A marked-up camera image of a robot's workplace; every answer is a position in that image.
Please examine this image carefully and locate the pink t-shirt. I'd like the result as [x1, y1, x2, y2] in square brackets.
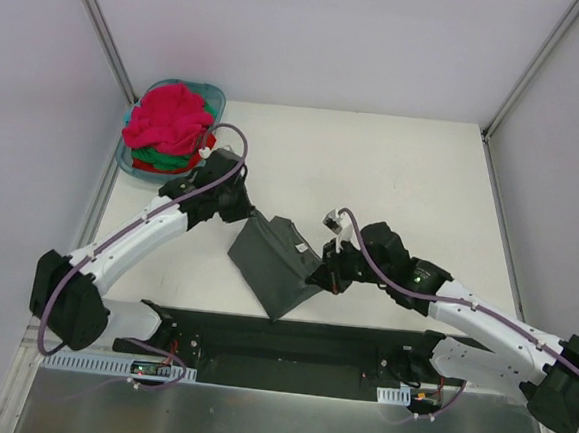
[122, 82, 215, 156]

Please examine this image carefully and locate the aluminium frame post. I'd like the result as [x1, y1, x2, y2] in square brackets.
[81, 0, 137, 104]
[481, 0, 579, 144]

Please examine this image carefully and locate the green t-shirt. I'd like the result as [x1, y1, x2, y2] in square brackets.
[122, 97, 214, 172]

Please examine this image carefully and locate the aluminium front rail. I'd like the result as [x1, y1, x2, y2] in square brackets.
[20, 307, 566, 399]

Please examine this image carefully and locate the left aluminium frame post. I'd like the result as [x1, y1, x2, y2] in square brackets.
[81, 0, 137, 104]

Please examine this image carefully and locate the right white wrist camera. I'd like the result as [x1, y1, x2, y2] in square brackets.
[322, 208, 355, 253]

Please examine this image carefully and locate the right white cable duct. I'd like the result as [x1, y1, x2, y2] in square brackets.
[376, 387, 412, 407]

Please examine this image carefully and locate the red t-shirt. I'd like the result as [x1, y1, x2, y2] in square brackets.
[130, 129, 216, 174]

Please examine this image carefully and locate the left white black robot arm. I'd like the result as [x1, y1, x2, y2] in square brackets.
[29, 149, 255, 356]

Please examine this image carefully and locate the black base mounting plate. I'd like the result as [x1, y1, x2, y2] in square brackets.
[50, 296, 532, 413]

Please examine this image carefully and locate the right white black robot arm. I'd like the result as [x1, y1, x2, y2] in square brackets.
[307, 209, 579, 433]

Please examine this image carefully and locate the grey t-shirt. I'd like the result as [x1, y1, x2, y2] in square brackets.
[227, 211, 322, 322]

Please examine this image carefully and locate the right aluminium frame post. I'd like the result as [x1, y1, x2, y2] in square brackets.
[481, 0, 579, 144]

